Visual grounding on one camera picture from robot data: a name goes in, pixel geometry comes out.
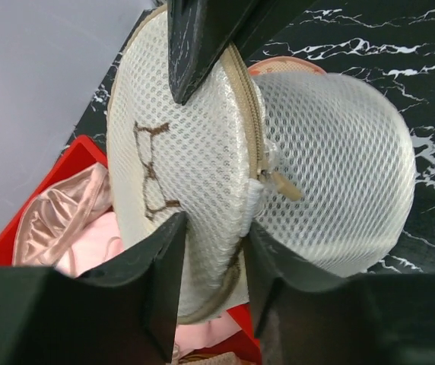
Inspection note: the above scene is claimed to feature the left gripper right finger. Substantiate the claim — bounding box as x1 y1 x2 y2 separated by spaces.
246 224 435 364

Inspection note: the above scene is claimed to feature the shiny pink satin bra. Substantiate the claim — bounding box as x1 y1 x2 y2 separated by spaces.
12 163 112 266

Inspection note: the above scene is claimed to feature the light pink bra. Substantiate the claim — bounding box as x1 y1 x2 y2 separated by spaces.
56 212 240 355

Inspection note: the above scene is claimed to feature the beige bra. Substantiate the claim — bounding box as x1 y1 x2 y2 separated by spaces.
171 343 247 365

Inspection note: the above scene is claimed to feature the red plastic bin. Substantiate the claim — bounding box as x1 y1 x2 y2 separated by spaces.
0 135 262 364

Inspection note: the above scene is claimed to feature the white mesh laundry bag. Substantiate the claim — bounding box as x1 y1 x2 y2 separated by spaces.
106 6 416 325

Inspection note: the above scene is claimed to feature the floral pink oven mitt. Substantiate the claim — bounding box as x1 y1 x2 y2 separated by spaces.
248 56 325 75

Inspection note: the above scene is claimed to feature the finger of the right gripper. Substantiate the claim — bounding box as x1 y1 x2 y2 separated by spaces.
233 0 315 60
167 1 262 105

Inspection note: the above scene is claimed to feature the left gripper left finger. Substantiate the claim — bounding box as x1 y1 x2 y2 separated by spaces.
0 213 187 364

